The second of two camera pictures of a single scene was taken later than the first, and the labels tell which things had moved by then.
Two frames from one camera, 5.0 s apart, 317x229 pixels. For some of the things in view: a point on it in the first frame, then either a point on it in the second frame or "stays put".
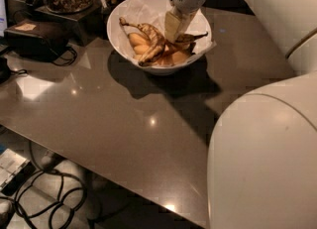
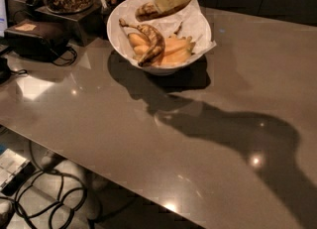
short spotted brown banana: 184,40 to 148,11
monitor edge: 3,20 stays put
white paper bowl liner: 152,9 stays put
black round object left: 5,72 stays put
